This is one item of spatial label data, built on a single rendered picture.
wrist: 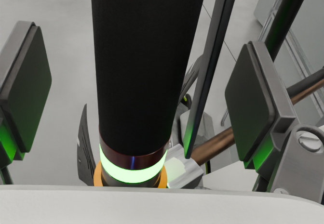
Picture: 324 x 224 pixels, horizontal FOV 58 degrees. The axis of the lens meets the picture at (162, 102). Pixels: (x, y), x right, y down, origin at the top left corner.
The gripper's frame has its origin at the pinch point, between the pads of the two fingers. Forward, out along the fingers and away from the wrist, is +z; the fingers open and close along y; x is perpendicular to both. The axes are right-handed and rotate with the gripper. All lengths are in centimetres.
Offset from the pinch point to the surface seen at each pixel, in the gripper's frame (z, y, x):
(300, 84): 10.7, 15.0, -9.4
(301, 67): 83, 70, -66
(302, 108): 69, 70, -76
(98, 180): -0.4, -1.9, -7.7
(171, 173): 1.6, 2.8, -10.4
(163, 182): -0.4, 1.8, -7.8
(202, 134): 33, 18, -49
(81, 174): 31, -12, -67
